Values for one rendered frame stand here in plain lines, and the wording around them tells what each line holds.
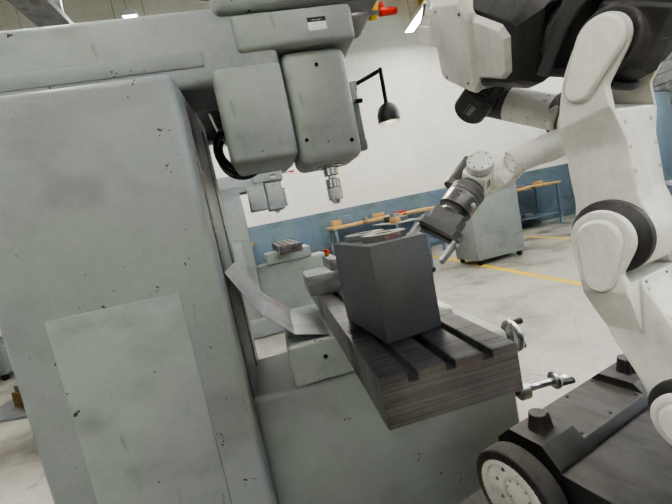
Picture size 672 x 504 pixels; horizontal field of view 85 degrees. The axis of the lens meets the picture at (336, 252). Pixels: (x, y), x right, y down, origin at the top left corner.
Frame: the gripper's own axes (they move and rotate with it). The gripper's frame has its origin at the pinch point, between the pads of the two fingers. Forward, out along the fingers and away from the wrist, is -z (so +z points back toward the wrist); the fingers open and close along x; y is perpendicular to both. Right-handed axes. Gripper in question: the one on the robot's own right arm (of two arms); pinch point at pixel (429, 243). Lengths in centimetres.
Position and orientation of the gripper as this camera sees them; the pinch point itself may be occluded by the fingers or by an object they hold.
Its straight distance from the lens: 95.8
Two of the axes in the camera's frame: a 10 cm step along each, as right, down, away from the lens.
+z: 6.2, -7.7, 1.6
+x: -7.2, -4.7, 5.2
